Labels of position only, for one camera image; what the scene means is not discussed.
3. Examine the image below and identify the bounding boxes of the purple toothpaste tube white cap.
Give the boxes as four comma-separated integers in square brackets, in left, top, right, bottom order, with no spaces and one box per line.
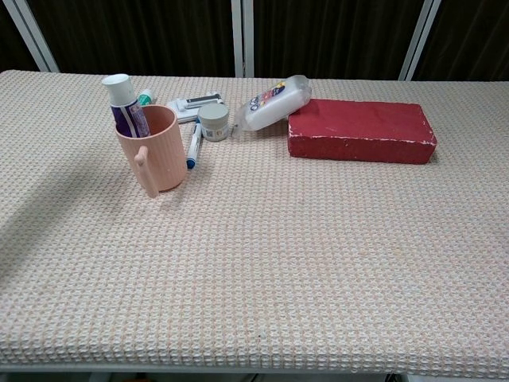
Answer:
[101,73,151,139]

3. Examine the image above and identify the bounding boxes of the beige waffle tablecloth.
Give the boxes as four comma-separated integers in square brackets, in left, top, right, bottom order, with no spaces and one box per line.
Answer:
[0,70,509,369]

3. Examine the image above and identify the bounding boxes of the blue white marker pen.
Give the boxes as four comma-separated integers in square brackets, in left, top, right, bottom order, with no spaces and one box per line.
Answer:
[185,119,203,170]

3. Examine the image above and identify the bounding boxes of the small jar grey lid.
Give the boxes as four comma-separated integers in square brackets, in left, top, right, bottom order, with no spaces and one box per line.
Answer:
[196,103,231,142]

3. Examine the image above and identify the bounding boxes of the white razor blister pack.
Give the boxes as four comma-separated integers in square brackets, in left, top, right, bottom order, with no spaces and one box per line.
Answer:
[165,92,223,123]

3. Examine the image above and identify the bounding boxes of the red rectangular box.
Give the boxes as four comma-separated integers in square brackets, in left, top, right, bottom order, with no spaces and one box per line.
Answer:
[287,98,437,165]

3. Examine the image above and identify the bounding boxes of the pink ribbed cup with handle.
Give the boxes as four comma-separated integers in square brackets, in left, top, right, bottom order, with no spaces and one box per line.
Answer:
[115,104,188,199]

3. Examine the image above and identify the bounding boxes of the white vertical partition post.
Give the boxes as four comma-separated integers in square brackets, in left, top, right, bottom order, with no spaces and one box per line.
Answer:
[231,0,255,79]

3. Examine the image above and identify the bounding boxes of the white slanted partition post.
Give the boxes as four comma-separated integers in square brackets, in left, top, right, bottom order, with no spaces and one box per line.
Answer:
[2,0,60,73]
[398,0,442,80]

